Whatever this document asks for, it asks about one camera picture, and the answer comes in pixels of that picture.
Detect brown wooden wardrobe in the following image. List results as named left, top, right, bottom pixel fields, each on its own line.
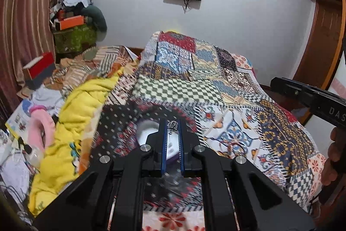
left=293, top=0, right=345, bottom=90

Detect person's right hand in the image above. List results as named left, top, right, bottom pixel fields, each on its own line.
left=321, top=128, right=340, bottom=186

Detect green patterned storage box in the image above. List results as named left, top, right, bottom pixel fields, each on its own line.
left=53, top=24, right=97, bottom=54

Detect silver crystal earring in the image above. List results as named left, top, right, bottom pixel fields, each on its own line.
left=167, top=120, right=178, bottom=135

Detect purple heart-shaped tin box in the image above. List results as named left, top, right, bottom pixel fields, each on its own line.
left=135, top=120, right=183, bottom=165

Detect yellow fleece blanket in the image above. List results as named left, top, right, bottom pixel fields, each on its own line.
left=27, top=68, right=124, bottom=216

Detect dark green stuffed bag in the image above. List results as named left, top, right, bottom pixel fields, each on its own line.
left=80, top=5, right=107, bottom=33

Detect pink plush headband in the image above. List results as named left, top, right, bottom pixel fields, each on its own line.
left=27, top=105, right=55, bottom=153

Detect striped beige quilt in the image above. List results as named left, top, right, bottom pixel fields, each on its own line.
left=43, top=46, right=139, bottom=98

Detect orange shoe box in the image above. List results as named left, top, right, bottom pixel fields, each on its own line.
left=58, top=15, right=85, bottom=31

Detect patchwork patterned bedspread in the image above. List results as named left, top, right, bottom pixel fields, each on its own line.
left=90, top=31, right=325, bottom=230

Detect red and white box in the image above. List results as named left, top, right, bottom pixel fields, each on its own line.
left=22, top=52, right=55, bottom=80

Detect striped maroon curtain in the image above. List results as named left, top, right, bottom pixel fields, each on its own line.
left=1, top=0, right=57, bottom=115

